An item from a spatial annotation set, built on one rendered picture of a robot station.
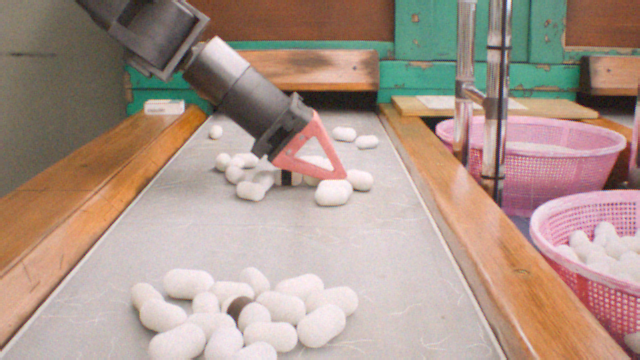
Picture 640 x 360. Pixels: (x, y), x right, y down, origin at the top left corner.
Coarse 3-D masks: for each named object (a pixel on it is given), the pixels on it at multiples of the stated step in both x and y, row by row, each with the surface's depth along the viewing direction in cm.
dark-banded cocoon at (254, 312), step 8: (232, 296) 42; (224, 304) 41; (256, 304) 40; (224, 312) 41; (248, 312) 40; (256, 312) 40; (264, 312) 40; (240, 320) 40; (248, 320) 40; (256, 320) 40; (264, 320) 40; (240, 328) 40
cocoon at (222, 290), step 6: (222, 282) 44; (228, 282) 44; (234, 282) 45; (210, 288) 44; (216, 288) 44; (222, 288) 44; (228, 288) 44; (234, 288) 44; (240, 288) 44; (246, 288) 44; (216, 294) 44; (222, 294) 44; (228, 294) 44; (234, 294) 44; (240, 294) 44; (246, 294) 44; (252, 294) 44; (222, 300) 44
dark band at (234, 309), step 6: (234, 300) 41; (240, 300) 41; (246, 300) 41; (252, 300) 41; (228, 306) 41; (234, 306) 41; (240, 306) 40; (228, 312) 41; (234, 312) 40; (240, 312) 40; (234, 318) 40
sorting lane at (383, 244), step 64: (192, 192) 72; (384, 192) 72; (128, 256) 54; (192, 256) 54; (256, 256) 54; (320, 256) 54; (384, 256) 54; (448, 256) 54; (64, 320) 42; (128, 320) 42; (384, 320) 43; (448, 320) 43
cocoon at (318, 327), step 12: (312, 312) 40; (324, 312) 40; (336, 312) 40; (300, 324) 39; (312, 324) 39; (324, 324) 39; (336, 324) 40; (300, 336) 39; (312, 336) 38; (324, 336) 39
